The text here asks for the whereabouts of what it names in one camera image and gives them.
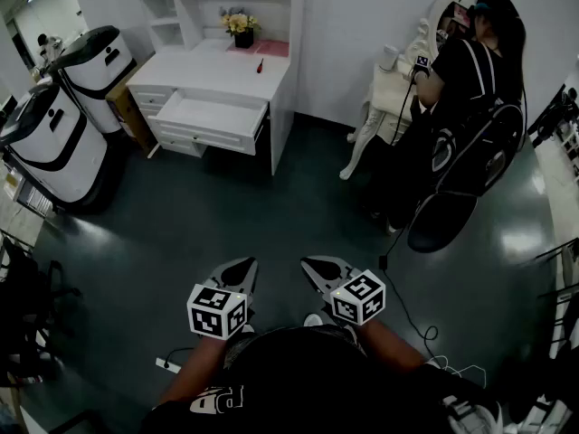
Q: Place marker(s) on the white cylindrical jar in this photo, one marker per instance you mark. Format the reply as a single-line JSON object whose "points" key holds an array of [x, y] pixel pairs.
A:
{"points": [[388, 58]]}

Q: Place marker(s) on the person's right forearm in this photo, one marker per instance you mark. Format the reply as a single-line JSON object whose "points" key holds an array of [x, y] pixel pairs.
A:
{"points": [[391, 344]]}

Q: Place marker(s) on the person's black t-shirt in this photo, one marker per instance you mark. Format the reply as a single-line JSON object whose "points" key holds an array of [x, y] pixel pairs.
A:
{"points": [[307, 387]]}

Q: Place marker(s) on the black power adapter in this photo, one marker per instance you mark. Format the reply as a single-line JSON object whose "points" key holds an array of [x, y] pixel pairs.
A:
{"points": [[383, 262]]}

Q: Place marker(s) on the white drawer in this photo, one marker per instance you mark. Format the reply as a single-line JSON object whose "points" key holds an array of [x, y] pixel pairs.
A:
{"points": [[212, 116]]}

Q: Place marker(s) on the white desk with hutch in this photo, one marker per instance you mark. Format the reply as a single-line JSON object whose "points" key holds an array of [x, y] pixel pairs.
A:
{"points": [[217, 68]]}

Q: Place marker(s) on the white power strip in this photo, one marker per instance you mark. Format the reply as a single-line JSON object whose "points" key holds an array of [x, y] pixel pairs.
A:
{"points": [[167, 363]]}

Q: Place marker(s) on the person's left forearm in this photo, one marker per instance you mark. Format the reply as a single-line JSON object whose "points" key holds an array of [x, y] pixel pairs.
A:
{"points": [[194, 369]]}

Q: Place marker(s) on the black office chair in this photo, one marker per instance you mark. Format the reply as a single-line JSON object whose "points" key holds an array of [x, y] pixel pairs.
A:
{"points": [[27, 287]]}

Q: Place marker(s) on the person's patterned shorts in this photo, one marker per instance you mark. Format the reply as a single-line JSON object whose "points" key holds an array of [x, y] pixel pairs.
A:
{"points": [[235, 348]]}

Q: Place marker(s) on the black square vase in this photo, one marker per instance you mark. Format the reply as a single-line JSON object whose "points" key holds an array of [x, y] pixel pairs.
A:
{"points": [[244, 40]]}

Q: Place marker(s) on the pink mat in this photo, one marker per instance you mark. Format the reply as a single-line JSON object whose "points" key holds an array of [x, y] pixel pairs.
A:
{"points": [[235, 47], [273, 48]]}

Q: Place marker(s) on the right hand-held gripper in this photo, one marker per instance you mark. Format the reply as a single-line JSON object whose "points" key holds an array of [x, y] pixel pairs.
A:
{"points": [[357, 299]]}

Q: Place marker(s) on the white ornate dressing table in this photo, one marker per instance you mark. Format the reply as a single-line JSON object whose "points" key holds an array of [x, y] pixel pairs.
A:
{"points": [[384, 102]]}

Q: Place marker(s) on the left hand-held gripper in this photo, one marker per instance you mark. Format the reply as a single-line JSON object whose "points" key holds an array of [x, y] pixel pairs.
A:
{"points": [[212, 312]]}

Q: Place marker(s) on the white and black robot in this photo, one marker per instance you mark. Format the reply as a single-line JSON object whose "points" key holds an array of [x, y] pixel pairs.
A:
{"points": [[95, 75], [45, 152]]}

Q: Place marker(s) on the yellow flower bouquet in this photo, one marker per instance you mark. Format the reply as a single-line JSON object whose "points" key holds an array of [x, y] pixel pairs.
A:
{"points": [[239, 23]]}

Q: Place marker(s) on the oval white-framed mirror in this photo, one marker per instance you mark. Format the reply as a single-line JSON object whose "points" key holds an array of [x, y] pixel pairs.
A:
{"points": [[436, 12]]}

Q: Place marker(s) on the black shelf rack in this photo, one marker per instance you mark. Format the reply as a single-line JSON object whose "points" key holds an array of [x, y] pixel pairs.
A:
{"points": [[549, 116]]}

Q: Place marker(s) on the brown cardboard box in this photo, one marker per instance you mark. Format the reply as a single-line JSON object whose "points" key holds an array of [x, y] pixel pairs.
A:
{"points": [[131, 116]]}

